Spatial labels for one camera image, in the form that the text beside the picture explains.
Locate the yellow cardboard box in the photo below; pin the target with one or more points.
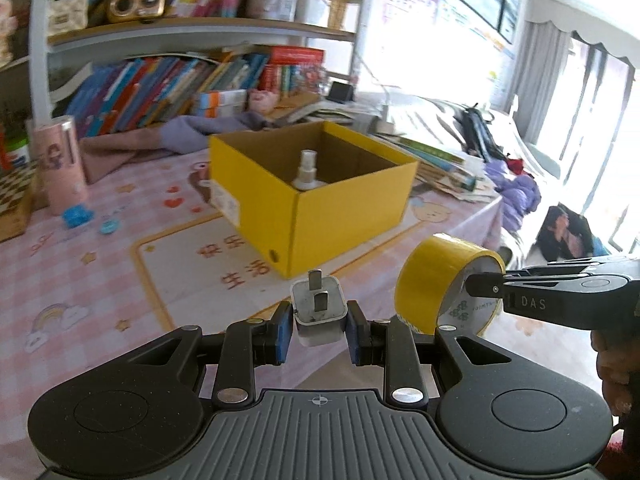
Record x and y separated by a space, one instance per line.
340 215

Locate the white spray bottle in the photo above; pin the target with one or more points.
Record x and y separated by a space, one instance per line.
306 172

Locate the brown cardboard sheet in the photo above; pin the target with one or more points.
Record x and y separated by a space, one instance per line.
297 101

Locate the green lid jar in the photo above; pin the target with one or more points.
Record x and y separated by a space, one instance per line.
14 150

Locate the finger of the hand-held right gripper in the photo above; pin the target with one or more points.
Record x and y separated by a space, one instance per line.
482 285
550 269

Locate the grey curtain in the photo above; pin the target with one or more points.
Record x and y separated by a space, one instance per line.
550 75

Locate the small black screen device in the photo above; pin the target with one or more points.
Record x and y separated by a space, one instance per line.
341 91

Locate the yellow tape roll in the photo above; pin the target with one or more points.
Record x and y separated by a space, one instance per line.
430 275

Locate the orange and white box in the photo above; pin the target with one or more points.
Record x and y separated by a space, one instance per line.
220 104

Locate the white bookshelf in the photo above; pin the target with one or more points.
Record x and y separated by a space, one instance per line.
200 34

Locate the gold retro speaker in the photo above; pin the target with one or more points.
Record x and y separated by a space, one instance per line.
136 4

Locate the pink checkered tablecloth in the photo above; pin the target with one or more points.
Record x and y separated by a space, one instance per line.
75 270

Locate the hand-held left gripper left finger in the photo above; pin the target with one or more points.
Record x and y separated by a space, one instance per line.
285 332

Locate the checkered wooden board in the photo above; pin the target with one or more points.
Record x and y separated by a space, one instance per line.
15 200

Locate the pile of books and papers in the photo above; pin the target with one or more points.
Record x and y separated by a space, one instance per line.
430 155

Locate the pink tumbler bottle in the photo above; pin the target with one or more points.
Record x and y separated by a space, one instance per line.
60 165

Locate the blue small clip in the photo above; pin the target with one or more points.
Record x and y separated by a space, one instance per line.
109 226

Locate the red flat box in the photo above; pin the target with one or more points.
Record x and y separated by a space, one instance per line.
297 55

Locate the row of colourful books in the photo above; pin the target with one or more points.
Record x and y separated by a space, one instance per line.
150 90

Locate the dusty pink cloth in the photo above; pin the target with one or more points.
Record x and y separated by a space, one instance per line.
115 152

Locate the white storage bin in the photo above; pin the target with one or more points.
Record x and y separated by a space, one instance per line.
312 10

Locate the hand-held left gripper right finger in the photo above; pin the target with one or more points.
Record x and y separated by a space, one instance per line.
354 332

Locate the pink pig plush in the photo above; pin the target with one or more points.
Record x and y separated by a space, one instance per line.
262 100

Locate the small white plug adapter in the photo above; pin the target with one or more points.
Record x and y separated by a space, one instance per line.
320 327

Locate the blue small toy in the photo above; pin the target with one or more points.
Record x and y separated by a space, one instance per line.
77 216

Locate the black bag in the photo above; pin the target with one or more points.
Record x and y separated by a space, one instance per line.
477 132

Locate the person's right hand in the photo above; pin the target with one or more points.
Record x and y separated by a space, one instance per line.
617 370

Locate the patterned pouch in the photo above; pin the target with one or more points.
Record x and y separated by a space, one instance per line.
67 2

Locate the purple garment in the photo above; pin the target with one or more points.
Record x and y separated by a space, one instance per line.
517 195

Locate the lavender cloth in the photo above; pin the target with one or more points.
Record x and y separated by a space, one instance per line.
210 127

